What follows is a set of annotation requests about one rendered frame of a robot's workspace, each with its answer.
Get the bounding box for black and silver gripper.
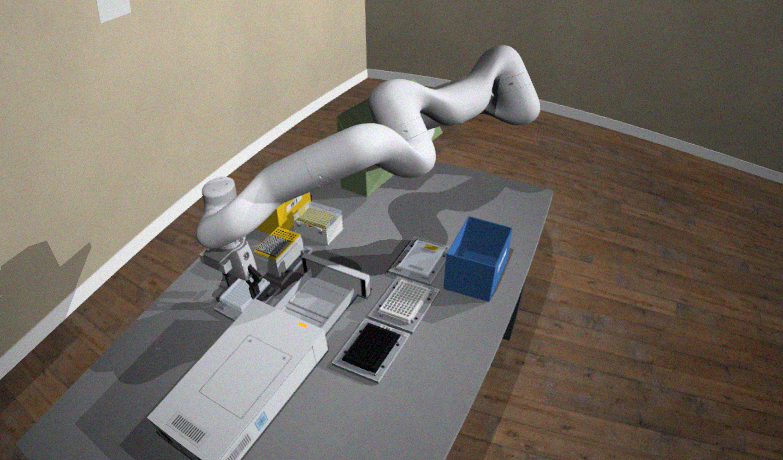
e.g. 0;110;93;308
222;240;263;299

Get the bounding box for blue open-top bin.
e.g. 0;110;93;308
443;216;512;302

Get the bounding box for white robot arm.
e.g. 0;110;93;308
196;45;540;274

